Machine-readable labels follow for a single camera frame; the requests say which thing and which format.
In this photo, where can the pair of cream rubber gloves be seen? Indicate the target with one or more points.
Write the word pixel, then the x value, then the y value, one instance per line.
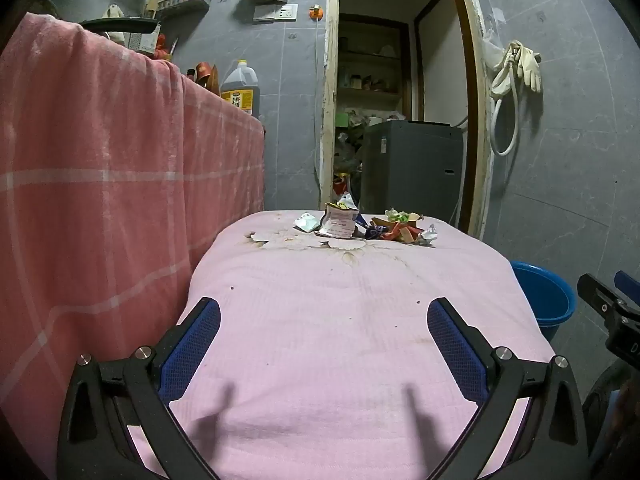
pixel 530 67

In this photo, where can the white teal wrapper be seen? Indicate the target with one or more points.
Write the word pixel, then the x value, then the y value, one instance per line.
pixel 307 221

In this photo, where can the grey washing machine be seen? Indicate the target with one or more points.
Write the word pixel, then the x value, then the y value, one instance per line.
pixel 415 170

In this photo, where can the red white gas bottle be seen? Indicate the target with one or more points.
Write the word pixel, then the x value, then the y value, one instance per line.
pixel 342 180

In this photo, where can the white paper carton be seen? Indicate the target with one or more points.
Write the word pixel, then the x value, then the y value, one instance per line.
pixel 340 222

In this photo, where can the orange brown packet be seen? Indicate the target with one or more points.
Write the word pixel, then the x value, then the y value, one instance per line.
pixel 206 74

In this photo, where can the red chilli bunch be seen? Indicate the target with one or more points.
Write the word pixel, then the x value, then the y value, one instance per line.
pixel 161 49

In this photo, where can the large cooking oil jug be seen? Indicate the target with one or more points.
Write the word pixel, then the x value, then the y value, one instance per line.
pixel 240 90

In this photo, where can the green box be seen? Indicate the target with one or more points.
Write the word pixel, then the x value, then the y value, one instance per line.
pixel 341 119

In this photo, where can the orange snack wrapper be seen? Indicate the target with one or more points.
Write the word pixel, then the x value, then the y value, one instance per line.
pixel 405 232

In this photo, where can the green white snack wrapper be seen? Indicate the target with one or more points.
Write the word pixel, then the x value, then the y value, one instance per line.
pixel 400 215

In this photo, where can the blue plastic bucket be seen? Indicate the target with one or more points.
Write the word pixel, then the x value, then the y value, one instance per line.
pixel 550 300

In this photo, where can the dark blue wrapper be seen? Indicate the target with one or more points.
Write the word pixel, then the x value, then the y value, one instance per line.
pixel 372 232

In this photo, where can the wooden storage shelf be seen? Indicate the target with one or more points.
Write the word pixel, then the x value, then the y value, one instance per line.
pixel 370 92

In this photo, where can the clear plastic bag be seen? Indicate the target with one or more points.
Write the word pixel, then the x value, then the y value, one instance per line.
pixel 490 40

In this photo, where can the pink floral blanket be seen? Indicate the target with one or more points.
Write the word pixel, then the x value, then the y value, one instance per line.
pixel 325 335

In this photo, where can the cream door frame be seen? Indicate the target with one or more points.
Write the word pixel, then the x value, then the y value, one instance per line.
pixel 327 110

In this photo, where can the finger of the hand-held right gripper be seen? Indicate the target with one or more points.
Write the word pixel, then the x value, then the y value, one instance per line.
pixel 597 295
pixel 630 287

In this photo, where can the orange wall hook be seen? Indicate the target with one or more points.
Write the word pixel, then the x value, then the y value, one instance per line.
pixel 315 11

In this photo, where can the metal grater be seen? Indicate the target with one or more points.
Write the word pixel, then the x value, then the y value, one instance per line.
pixel 147 42

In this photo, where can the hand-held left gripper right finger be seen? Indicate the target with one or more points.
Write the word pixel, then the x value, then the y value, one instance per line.
pixel 457 355

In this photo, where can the dark sauce bottle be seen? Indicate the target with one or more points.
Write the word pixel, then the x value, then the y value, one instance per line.
pixel 190 74

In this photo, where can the wooden cutting board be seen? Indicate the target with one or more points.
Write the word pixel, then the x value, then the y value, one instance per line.
pixel 154 0

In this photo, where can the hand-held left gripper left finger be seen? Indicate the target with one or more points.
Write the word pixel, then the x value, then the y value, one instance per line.
pixel 192 350

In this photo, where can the black pan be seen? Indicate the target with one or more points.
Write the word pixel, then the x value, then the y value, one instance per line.
pixel 120 24

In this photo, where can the red plaid cloth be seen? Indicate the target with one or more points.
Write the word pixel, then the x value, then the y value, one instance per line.
pixel 100 160

